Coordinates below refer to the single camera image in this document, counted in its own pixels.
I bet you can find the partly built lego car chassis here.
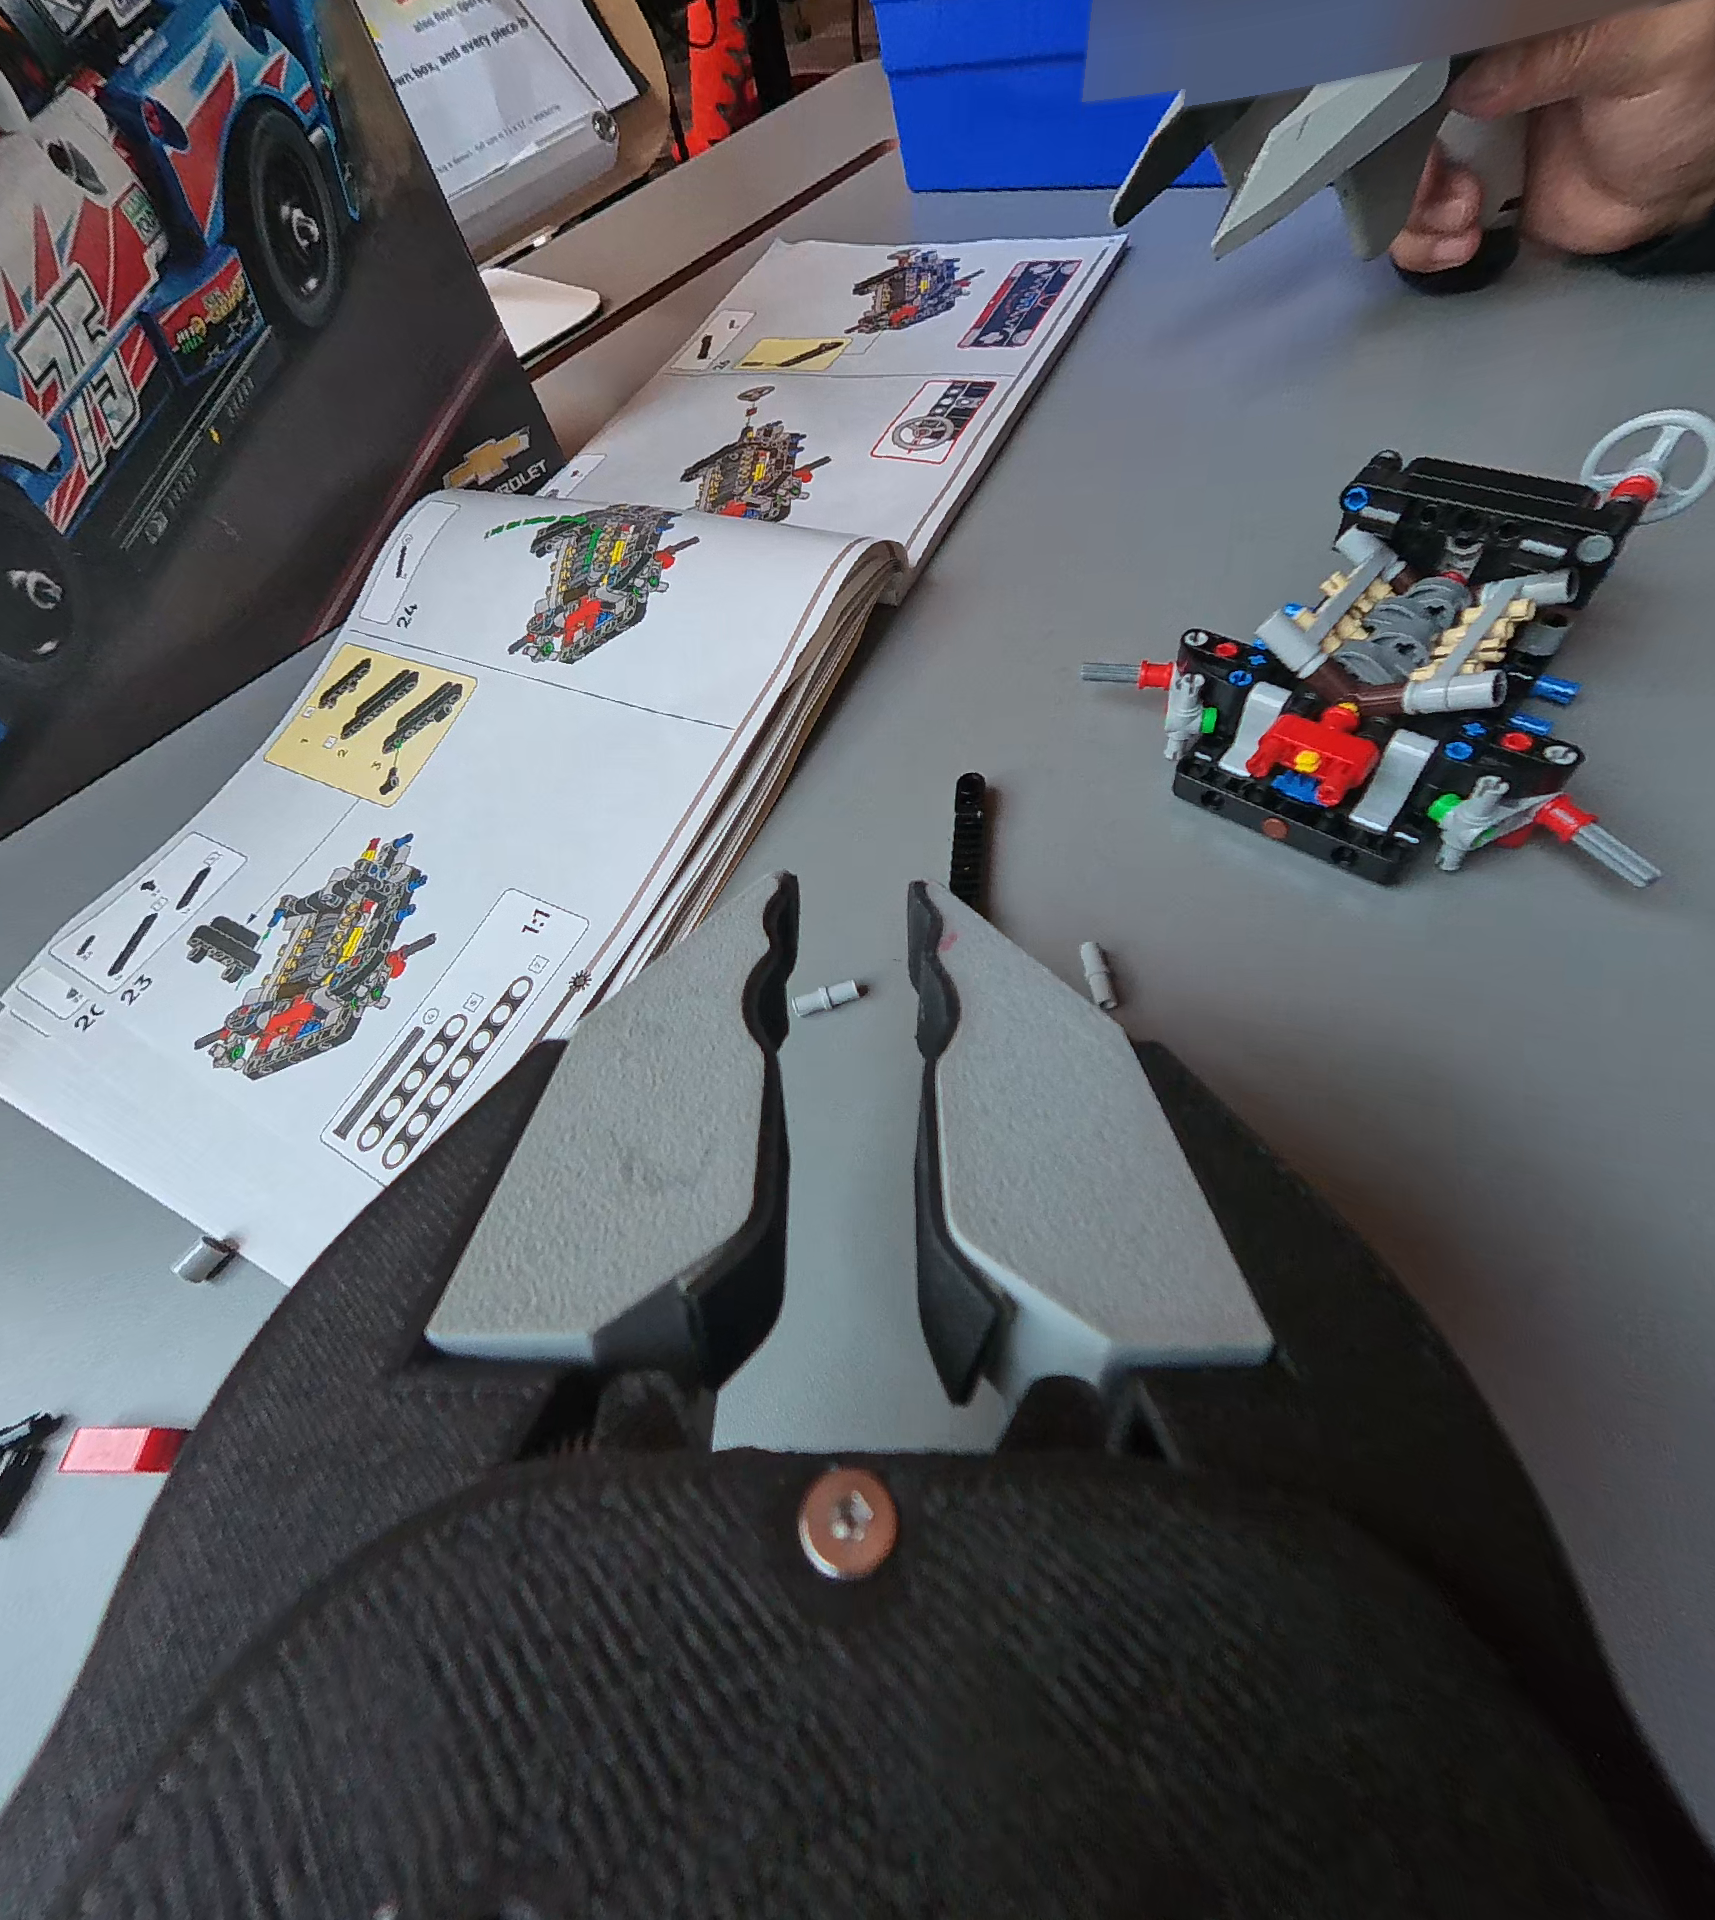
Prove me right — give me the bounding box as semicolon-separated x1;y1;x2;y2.
1079;408;1715;892

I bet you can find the orange mesh object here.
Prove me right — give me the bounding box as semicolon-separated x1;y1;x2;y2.
687;0;762;156

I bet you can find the blue plastic bin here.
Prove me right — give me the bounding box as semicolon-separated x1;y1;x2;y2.
868;0;1223;196

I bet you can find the white flat device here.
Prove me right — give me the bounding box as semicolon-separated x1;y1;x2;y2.
478;268;608;373

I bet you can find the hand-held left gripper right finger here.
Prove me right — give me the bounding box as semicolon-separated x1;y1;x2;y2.
904;879;1278;1466

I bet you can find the white printed sheet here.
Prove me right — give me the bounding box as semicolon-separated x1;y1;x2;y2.
353;0;644;202

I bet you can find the beige side desk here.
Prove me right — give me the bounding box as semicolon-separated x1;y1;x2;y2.
466;56;901;456

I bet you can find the lego race car box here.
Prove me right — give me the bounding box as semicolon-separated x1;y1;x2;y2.
0;0;569;907

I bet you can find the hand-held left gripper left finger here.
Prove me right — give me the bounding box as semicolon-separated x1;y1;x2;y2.
424;871;801;1409

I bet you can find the lego instruction booklet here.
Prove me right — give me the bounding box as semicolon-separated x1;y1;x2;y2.
0;232;1132;1292

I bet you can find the red lego piece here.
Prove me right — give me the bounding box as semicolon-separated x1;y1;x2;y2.
56;1426;193;1476

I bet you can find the person's right hand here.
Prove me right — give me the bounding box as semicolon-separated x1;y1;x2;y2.
1394;0;1715;280

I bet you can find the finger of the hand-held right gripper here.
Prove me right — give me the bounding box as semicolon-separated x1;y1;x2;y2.
1107;90;1311;232
1212;56;1455;264

